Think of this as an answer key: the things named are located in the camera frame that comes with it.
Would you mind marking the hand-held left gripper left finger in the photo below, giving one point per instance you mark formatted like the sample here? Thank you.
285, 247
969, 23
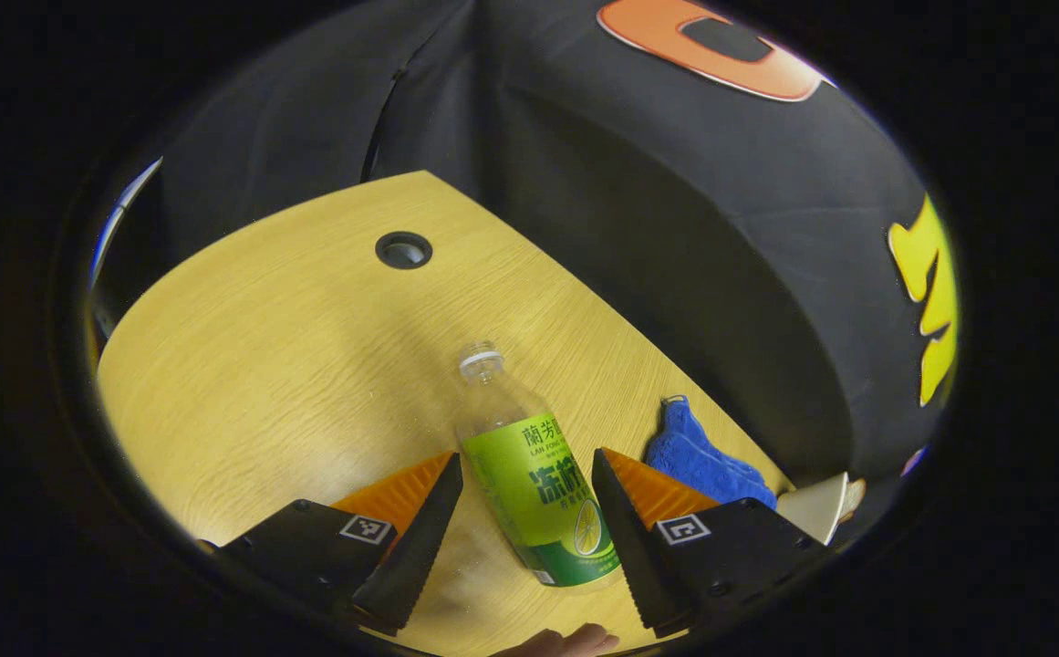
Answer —
415, 547

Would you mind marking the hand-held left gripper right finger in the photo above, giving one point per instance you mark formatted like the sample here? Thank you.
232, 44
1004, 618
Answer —
634, 547

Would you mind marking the green label water bottle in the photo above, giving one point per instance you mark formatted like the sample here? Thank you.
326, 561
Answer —
538, 493

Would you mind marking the blue towel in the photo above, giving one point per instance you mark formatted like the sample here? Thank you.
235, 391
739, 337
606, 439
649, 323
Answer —
698, 461

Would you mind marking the white toaster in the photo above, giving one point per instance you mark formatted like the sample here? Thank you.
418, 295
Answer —
816, 511

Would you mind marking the bread slice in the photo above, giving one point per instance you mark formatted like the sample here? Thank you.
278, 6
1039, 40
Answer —
855, 497

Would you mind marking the black table grommet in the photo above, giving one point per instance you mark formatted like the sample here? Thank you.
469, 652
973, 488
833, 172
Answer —
403, 250

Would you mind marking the black backdrop cloth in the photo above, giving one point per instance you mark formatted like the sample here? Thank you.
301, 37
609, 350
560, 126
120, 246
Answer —
675, 228

